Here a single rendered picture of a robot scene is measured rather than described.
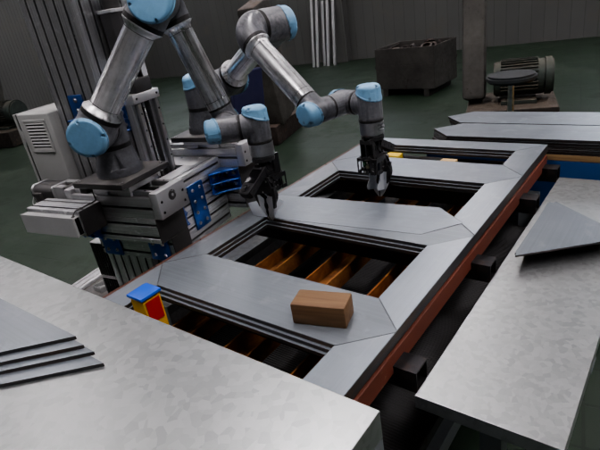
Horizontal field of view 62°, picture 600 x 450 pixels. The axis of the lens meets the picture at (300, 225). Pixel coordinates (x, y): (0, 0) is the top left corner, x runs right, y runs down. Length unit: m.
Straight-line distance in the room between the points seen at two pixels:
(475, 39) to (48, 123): 4.19
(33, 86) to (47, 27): 10.27
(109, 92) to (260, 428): 1.13
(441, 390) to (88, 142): 1.13
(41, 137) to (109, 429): 1.60
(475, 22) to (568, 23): 5.75
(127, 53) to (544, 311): 1.23
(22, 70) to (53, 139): 10.10
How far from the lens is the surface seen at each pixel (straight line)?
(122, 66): 1.50
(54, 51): 2.01
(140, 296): 1.26
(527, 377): 1.09
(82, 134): 1.55
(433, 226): 1.43
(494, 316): 1.24
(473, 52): 5.37
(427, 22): 11.32
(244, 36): 1.69
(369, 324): 1.06
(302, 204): 1.67
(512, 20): 11.06
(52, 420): 0.73
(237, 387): 0.65
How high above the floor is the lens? 1.48
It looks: 24 degrees down
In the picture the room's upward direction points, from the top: 10 degrees counter-clockwise
